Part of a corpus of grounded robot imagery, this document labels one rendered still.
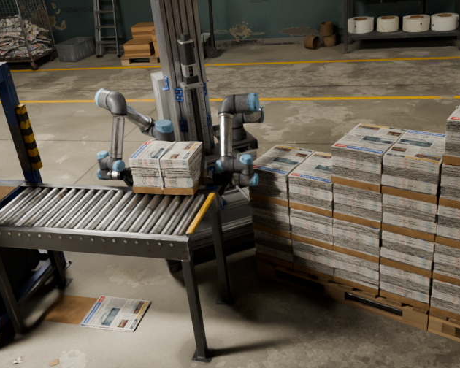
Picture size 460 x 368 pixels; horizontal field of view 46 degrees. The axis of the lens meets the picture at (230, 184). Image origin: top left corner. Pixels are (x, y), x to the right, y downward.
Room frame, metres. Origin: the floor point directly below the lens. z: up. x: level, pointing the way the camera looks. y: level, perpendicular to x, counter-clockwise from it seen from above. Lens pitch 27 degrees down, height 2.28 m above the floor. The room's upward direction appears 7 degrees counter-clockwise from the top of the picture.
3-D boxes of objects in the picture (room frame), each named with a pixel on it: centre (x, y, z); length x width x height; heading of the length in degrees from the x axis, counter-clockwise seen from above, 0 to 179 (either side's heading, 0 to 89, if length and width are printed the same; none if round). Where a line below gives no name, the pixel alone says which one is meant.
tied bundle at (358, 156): (2.76, -0.80, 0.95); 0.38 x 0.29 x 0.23; 141
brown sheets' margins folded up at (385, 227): (2.84, -0.68, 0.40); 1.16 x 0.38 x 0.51; 52
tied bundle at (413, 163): (2.58, -1.02, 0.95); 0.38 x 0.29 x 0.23; 142
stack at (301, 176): (2.84, -0.68, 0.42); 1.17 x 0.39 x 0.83; 52
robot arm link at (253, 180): (2.92, -0.12, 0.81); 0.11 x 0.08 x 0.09; 72
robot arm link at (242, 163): (2.92, -0.10, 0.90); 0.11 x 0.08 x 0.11; 81
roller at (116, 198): (2.77, 0.74, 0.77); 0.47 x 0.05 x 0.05; 162
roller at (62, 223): (2.83, 0.92, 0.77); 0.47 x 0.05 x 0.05; 162
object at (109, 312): (2.81, 0.83, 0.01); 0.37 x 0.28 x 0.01; 72
